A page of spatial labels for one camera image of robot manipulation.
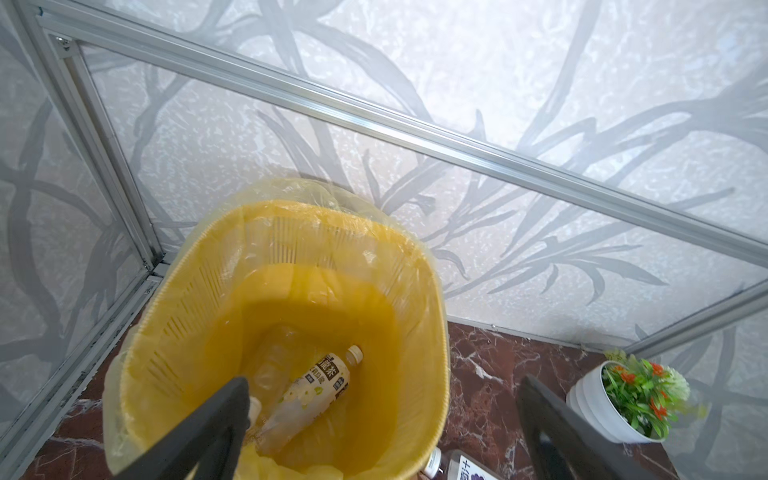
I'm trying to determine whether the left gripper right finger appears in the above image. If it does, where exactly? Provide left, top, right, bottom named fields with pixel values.
left=518, top=375, right=654, bottom=480

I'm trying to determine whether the white pot with flowers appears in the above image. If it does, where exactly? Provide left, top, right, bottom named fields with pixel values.
left=566, top=350, right=708, bottom=444

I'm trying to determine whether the clear yellow bin liner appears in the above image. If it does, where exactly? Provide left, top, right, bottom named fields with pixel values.
left=101, top=177, right=452, bottom=480

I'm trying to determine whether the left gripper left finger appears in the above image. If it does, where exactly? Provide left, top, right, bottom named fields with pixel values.
left=115, top=377, right=250, bottom=480

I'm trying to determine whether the clear bottle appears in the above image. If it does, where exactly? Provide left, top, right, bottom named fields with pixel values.
left=243, top=325, right=317, bottom=417

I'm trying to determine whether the grape juice bottle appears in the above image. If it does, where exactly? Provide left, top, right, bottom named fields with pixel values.
left=419, top=447, right=500, bottom=480

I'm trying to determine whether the white label tea bottle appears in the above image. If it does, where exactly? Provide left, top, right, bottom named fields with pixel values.
left=255, top=345, right=364, bottom=456

